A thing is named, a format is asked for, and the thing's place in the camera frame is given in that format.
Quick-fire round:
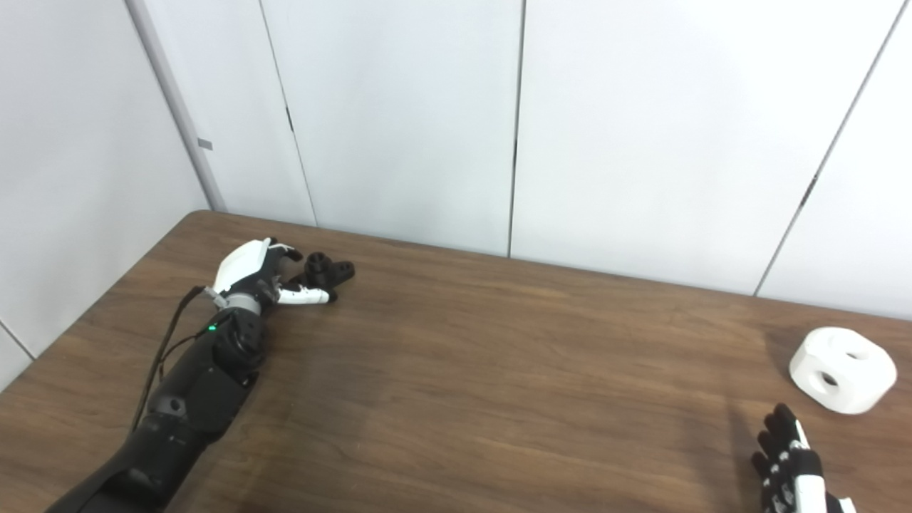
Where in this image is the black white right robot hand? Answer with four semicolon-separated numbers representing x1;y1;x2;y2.
751;403;859;513

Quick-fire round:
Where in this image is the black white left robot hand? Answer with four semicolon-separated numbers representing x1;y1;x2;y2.
212;238;337;313

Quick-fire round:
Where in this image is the black flanged holder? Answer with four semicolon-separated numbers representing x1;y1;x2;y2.
289;252;356;304

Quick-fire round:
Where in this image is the round white plastic piece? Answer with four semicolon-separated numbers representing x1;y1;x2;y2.
789;327;898;415

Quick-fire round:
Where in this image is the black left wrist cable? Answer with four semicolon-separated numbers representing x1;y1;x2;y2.
130;285;216;435

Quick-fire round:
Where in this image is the grey wall corner post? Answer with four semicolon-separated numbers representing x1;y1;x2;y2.
125;0;227;212

